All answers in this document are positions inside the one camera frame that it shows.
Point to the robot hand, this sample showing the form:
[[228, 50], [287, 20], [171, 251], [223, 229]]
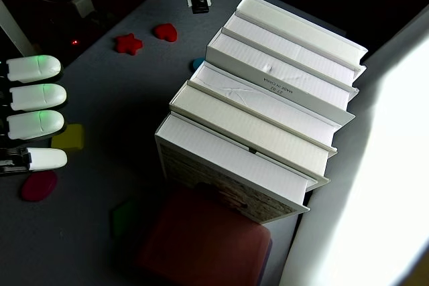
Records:
[[33, 96]]

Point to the Fashion India photo-cover book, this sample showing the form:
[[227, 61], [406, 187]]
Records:
[[234, 93]]

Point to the yellow square block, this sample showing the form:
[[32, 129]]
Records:
[[70, 138]]

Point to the magenta oval block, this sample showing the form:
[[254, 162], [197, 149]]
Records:
[[38, 185]]

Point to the small white box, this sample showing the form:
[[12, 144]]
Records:
[[82, 6]]

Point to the red star block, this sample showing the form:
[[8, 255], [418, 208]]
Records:
[[129, 45]]

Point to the red heart block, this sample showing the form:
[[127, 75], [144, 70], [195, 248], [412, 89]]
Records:
[[166, 31]]

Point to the green square block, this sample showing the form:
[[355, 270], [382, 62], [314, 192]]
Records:
[[125, 219]]

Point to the blue round block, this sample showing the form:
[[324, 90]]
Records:
[[197, 64]]

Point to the white book Made-in-China print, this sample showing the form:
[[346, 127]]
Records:
[[241, 55]]

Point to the book with black-white spine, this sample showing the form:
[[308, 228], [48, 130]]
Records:
[[234, 168]]

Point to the white book Chinese-character spine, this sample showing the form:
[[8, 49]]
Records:
[[251, 132]]

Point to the red hardcover book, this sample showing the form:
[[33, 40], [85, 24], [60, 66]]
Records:
[[201, 249]]

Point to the plain white book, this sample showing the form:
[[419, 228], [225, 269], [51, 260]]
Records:
[[285, 43]]

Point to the white book faint spine text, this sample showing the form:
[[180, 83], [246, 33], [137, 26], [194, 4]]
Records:
[[301, 28]]

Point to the white frame post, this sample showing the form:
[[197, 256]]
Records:
[[13, 31]]

